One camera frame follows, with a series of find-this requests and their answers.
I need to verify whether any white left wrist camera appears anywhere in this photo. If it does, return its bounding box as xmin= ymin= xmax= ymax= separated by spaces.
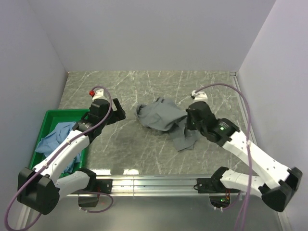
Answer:
xmin=89 ymin=89 xmax=107 ymax=101

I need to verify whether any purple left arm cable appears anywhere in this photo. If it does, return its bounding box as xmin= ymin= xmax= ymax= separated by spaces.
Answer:
xmin=4 ymin=86 xmax=114 ymax=230

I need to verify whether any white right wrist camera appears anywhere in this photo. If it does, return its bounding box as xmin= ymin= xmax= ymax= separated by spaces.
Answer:
xmin=191 ymin=90 xmax=208 ymax=102

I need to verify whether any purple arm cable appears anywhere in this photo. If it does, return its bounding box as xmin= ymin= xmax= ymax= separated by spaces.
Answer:
xmin=4 ymin=86 xmax=114 ymax=230
xmin=195 ymin=83 xmax=253 ymax=231

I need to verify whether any green plastic bin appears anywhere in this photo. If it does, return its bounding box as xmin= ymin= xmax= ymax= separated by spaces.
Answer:
xmin=29 ymin=109 xmax=88 ymax=168

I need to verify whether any aluminium mounting rail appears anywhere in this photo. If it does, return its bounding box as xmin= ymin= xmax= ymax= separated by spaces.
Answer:
xmin=67 ymin=175 xmax=241 ymax=197

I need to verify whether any aluminium side rail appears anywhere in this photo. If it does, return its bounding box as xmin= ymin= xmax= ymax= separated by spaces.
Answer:
xmin=230 ymin=72 xmax=256 ymax=143

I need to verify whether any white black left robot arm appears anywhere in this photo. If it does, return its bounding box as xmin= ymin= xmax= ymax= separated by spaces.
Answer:
xmin=17 ymin=98 xmax=126 ymax=215

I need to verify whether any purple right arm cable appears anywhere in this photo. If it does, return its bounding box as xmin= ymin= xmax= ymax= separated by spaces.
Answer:
xmin=195 ymin=83 xmax=253 ymax=231

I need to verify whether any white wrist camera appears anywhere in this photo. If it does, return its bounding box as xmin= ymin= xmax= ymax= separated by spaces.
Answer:
xmin=89 ymin=89 xmax=107 ymax=101
xmin=191 ymin=90 xmax=208 ymax=102

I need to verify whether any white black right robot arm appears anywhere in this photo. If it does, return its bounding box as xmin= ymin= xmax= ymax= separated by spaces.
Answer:
xmin=186 ymin=101 xmax=303 ymax=212

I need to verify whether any grey long sleeve shirt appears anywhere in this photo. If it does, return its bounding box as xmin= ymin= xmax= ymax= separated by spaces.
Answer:
xmin=135 ymin=97 xmax=200 ymax=152

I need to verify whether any blue long sleeve shirt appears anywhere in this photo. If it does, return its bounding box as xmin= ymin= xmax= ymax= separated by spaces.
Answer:
xmin=35 ymin=121 xmax=82 ymax=174

